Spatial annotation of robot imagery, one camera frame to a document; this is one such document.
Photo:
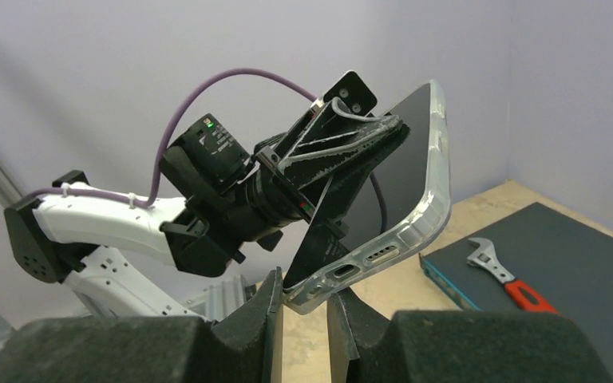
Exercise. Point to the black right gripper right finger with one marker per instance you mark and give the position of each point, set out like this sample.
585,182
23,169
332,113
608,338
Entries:
456,346

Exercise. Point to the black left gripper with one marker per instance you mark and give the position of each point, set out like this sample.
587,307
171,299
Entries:
331,136

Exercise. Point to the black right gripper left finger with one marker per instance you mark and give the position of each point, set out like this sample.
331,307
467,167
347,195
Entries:
244,347

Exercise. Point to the phone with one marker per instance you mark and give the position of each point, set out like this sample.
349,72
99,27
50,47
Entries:
371,219

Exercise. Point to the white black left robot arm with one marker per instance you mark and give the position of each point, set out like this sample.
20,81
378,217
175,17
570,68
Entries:
208,197

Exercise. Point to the red handled adjustable wrench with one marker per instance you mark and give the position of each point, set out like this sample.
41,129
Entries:
525,297

